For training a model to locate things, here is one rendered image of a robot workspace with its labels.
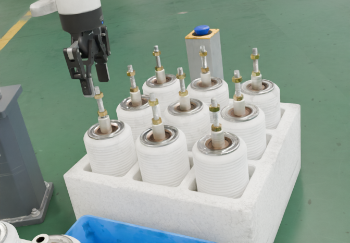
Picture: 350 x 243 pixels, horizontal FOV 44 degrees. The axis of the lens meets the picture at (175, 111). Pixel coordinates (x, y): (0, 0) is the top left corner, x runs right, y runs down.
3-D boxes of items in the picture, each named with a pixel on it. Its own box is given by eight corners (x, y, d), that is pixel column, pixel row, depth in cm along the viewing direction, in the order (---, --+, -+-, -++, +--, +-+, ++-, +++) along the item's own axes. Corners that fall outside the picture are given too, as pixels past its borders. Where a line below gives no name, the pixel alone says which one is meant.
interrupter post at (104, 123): (99, 135, 86) (96, 120, 85) (101, 129, 88) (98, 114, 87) (111, 133, 86) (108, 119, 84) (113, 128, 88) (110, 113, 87)
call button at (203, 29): (192, 37, 113) (191, 29, 113) (198, 32, 117) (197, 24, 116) (206, 37, 112) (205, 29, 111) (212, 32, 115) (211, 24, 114)
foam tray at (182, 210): (83, 242, 96) (62, 175, 88) (163, 148, 126) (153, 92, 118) (256, 290, 79) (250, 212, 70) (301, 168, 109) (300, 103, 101)
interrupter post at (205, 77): (203, 88, 99) (201, 75, 98) (200, 84, 101) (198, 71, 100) (213, 86, 99) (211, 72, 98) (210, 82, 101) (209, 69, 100)
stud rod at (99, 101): (107, 121, 86) (99, 86, 83) (102, 123, 86) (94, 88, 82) (105, 120, 87) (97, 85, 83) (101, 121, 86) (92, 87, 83)
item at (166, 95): (187, 133, 118) (178, 71, 110) (192, 151, 109) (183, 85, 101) (152, 138, 118) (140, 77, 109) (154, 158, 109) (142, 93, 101)
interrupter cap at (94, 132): (84, 143, 84) (83, 140, 84) (91, 124, 91) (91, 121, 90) (123, 138, 83) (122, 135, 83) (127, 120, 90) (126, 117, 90)
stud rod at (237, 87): (240, 108, 85) (237, 71, 81) (236, 107, 85) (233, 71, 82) (242, 105, 85) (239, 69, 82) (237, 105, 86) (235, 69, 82)
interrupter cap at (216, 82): (195, 95, 96) (194, 92, 96) (187, 83, 103) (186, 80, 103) (227, 88, 97) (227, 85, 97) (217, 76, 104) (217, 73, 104)
